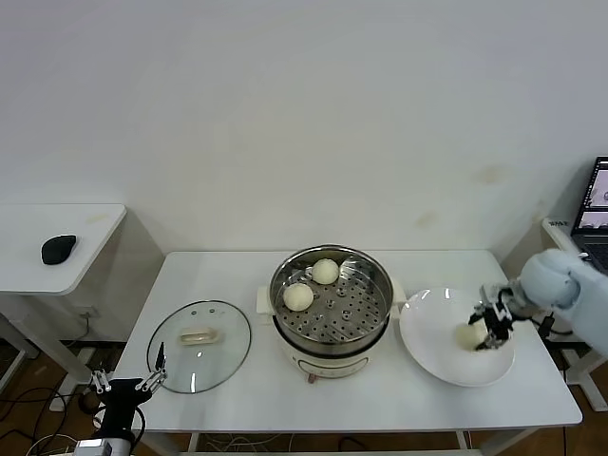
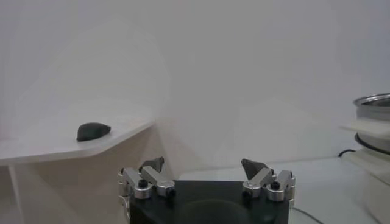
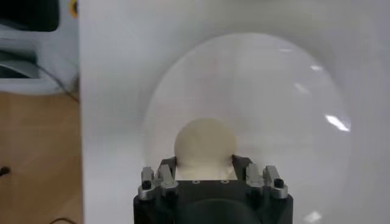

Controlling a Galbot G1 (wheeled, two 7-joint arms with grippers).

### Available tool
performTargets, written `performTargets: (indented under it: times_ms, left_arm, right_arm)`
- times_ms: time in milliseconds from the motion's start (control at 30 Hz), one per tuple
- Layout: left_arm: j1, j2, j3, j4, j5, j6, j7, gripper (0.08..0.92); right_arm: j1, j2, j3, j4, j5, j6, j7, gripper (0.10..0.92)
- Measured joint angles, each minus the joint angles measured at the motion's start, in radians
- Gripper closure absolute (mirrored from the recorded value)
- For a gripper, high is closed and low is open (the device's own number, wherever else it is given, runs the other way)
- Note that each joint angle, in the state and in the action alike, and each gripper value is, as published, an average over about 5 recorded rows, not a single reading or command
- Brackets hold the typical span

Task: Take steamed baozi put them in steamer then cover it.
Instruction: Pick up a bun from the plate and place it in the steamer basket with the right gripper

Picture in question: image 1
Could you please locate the white steamed baozi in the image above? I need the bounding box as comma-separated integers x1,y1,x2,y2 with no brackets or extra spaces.
282,283,315,313
454,322,489,352
311,257,341,286

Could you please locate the black cable with adapter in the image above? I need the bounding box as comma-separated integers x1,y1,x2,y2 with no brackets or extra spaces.
539,309,579,343

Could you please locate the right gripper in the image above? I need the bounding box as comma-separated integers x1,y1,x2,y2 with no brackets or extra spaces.
467,279,528,353

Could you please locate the stainless steel steamer basket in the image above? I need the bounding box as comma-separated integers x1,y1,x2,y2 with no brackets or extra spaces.
256,244,409,344

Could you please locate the round glass lid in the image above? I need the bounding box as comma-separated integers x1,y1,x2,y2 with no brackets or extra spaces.
146,298,253,394

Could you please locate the black computer mouse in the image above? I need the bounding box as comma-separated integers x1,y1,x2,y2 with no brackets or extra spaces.
40,233,79,265

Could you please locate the white round plate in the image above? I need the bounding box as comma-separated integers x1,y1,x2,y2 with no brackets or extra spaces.
398,286,517,387

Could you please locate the white side table with mouse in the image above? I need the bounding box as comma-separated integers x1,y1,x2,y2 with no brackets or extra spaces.
0,202,167,395

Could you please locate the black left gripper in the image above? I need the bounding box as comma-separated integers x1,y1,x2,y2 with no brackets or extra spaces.
89,341,170,439

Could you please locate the cream electric cooker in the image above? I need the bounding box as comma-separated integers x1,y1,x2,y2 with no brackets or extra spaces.
256,284,409,384

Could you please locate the black open laptop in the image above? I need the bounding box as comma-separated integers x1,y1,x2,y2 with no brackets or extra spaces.
569,155,608,275

